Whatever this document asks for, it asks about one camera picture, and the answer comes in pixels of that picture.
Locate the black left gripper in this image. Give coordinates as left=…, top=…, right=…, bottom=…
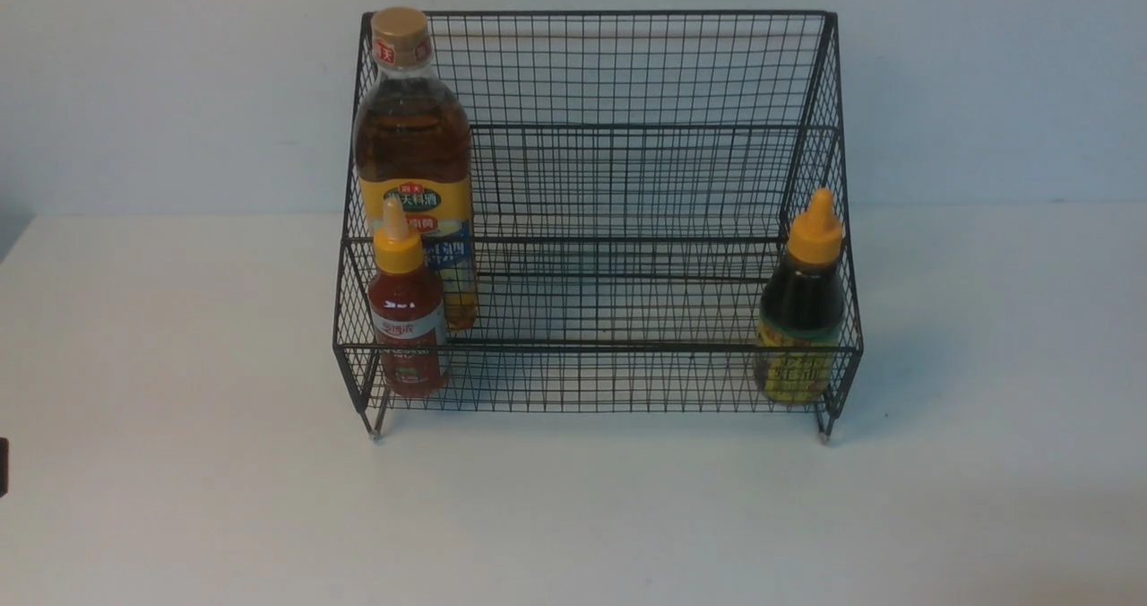
left=0, top=437, right=9, bottom=498

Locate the red chili sauce bottle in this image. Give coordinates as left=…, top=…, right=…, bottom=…
left=367, top=197, right=448, bottom=399

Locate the large cooking wine bottle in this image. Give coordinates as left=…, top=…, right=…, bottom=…
left=353, top=6, right=479, bottom=332

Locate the dark sauce bottle yellow cap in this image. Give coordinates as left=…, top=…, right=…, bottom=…
left=754, top=186, right=845, bottom=405

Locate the black wire mesh shelf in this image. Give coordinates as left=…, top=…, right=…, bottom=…
left=331, top=9, right=864, bottom=444

